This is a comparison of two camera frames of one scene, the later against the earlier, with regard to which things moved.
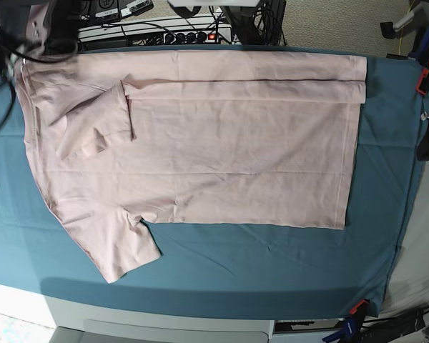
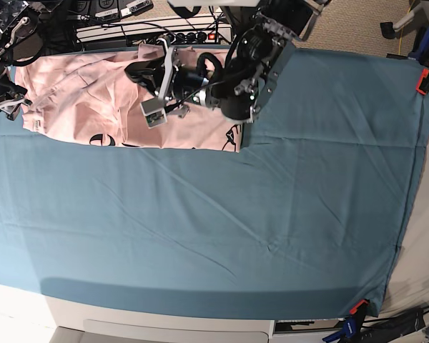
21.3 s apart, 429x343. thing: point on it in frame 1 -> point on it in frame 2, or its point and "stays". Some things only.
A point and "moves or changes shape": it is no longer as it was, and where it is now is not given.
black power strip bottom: x=392 y=327 stays
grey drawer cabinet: x=77 y=321 stays
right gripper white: x=425 y=148 -> x=158 y=74
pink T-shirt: x=213 y=137 moves or changes shape
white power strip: x=210 y=30 stays
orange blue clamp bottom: x=351 y=331 stays
